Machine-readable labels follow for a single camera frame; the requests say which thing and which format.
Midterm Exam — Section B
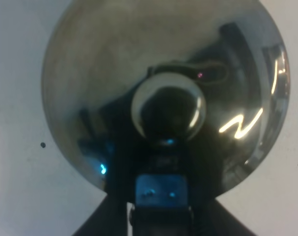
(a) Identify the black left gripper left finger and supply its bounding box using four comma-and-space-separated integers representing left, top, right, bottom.
74, 195, 128, 236

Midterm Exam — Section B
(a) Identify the stainless steel teapot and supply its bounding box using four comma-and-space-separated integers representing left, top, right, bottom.
40, 0, 291, 236

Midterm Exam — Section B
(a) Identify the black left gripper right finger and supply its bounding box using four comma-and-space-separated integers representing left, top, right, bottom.
192, 197, 252, 236

